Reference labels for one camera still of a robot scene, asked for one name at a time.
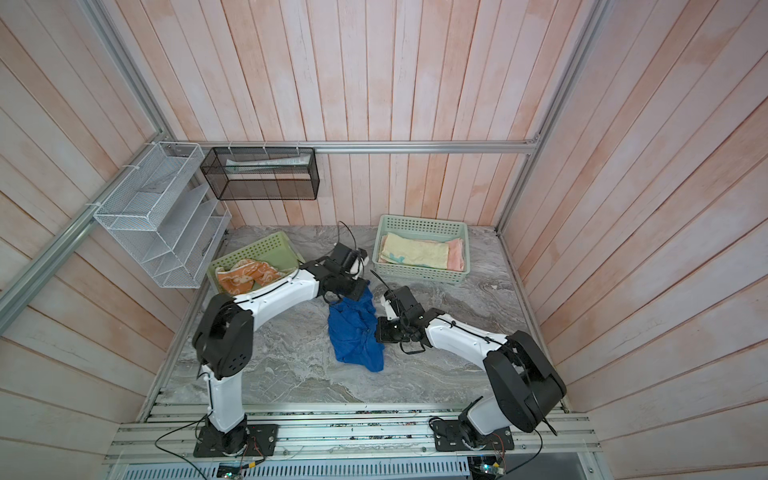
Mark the blue towel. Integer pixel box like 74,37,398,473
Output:
328,287,384,373

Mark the pale yellow teal towel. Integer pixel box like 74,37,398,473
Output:
379,233,450,270

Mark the pink towel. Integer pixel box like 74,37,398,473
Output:
446,238,465,272

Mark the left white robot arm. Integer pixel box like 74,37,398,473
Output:
192,257,367,434

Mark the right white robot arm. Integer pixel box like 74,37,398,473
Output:
375,309,567,444

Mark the light green towel basket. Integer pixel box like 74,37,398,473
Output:
207,231,305,293

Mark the orange patterned towel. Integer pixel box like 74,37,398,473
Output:
215,259,285,296

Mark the mint green empty basket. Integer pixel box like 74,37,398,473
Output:
373,215,471,284

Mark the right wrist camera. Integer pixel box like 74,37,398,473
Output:
382,286,425,324

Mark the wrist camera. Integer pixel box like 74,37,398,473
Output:
382,286,425,324
325,243,369,278

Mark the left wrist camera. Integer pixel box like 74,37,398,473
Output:
325,243,369,278

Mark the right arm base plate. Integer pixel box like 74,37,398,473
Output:
428,417,515,453

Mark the black wire mesh basket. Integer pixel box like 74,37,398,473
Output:
201,146,320,201

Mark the white wire mesh shelf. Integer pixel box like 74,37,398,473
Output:
95,142,231,289

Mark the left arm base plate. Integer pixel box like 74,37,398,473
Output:
193,421,279,458

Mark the aluminium front rail frame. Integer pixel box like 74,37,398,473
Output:
104,403,601,465

